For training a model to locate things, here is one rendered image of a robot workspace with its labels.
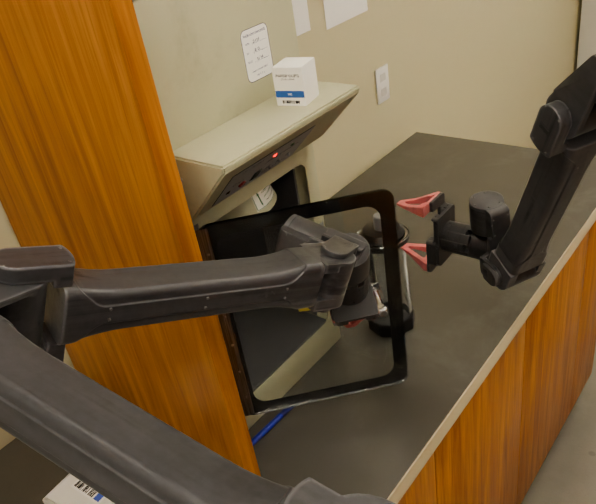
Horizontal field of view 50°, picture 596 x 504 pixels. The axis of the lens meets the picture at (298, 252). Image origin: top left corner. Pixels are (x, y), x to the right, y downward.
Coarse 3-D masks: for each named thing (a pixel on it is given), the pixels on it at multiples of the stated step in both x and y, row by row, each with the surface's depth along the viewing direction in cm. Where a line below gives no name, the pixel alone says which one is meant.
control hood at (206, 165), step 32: (320, 96) 100; (352, 96) 102; (224, 128) 95; (256, 128) 93; (288, 128) 91; (320, 128) 105; (192, 160) 86; (224, 160) 85; (256, 160) 90; (192, 192) 90
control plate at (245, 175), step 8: (312, 128) 100; (304, 136) 100; (288, 144) 96; (296, 144) 101; (272, 152) 93; (280, 152) 97; (264, 160) 94; (272, 160) 98; (280, 160) 103; (248, 168) 90; (256, 168) 94; (264, 168) 99; (240, 176) 91; (248, 176) 95; (232, 184) 91; (224, 192) 92; (232, 192) 96; (216, 200) 93
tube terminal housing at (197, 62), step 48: (144, 0) 81; (192, 0) 87; (240, 0) 94; (288, 0) 102; (192, 48) 89; (240, 48) 96; (288, 48) 104; (192, 96) 91; (240, 96) 98; (240, 192) 103
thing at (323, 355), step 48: (384, 192) 97; (240, 240) 97; (384, 240) 101; (384, 288) 106; (240, 336) 107; (288, 336) 108; (336, 336) 110; (384, 336) 111; (288, 384) 114; (336, 384) 115; (384, 384) 117
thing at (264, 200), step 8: (264, 192) 112; (272, 192) 115; (248, 200) 109; (256, 200) 110; (264, 200) 112; (272, 200) 114; (240, 208) 109; (248, 208) 109; (256, 208) 110; (264, 208) 111; (224, 216) 109; (232, 216) 109; (240, 216) 109
